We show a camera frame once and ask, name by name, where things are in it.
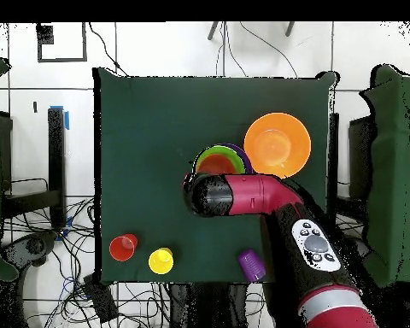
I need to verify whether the purple cup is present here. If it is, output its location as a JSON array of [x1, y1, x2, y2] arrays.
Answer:
[[237, 248, 267, 284]]

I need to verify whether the red orange cup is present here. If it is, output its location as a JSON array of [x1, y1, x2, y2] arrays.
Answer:
[[108, 233, 138, 263]]

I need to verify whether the dark green tablecloth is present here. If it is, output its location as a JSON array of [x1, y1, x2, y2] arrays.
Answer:
[[92, 67, 339, 286]]

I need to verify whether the green bowl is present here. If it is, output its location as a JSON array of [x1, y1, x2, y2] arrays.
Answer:
[[193, 145, 246, 176]]

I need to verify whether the black power strip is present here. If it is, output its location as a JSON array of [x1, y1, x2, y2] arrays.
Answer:
[[83, 272, 119, 324]]

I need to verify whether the gray black chair base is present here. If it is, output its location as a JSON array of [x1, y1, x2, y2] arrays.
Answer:
[[1, 230, 61, 274]]

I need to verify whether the small red bowl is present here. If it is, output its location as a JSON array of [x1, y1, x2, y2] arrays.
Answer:
[[196, 153, 237, 176]]

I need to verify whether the large orange bowl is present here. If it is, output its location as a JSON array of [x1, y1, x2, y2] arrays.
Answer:
[[243, 112, 313, 179]]

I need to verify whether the black metal stand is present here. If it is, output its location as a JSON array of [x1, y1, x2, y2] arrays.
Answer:
[[1, 106, 69, 230]]

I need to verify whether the purple bowl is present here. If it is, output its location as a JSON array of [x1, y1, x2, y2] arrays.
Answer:
[[221, 143, 254, 176]]

